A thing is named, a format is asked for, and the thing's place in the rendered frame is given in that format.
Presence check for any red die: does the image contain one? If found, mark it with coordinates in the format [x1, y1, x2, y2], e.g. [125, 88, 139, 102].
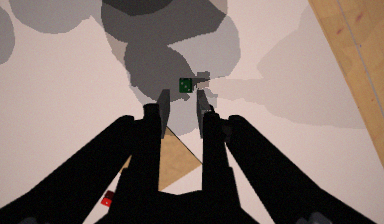
[101, 190, 113, 207]

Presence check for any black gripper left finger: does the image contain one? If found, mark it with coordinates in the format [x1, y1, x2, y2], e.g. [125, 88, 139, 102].
[0, 89, 170, 224]

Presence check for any dark green die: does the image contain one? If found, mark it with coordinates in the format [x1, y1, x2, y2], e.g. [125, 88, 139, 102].
[179, 78, 192, 93]

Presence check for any tan flat mat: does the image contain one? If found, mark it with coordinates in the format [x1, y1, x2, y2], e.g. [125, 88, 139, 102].
[158, 126, 202, 191]

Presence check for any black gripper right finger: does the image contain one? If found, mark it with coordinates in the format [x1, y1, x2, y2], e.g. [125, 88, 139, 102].
[196, 89, 377, 224]

